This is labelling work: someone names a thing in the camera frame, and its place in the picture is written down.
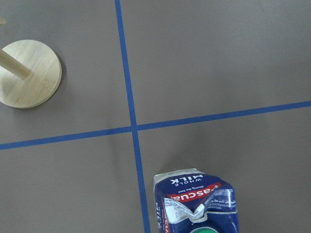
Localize round wooden stand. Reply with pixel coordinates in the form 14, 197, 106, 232
0, 40, 62, 109

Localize blue white milk carton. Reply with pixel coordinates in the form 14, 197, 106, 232
154, 168, 240, 233

